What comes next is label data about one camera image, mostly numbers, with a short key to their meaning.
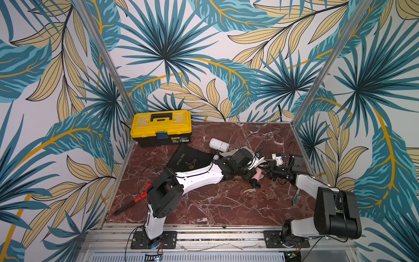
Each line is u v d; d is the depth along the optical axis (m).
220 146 1.00
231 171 0.62
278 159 0.86
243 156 0.62
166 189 0.52
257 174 0.83
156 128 0.95
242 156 0.62
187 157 1.02
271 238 0.73
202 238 0.75
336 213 0.44
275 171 0.78
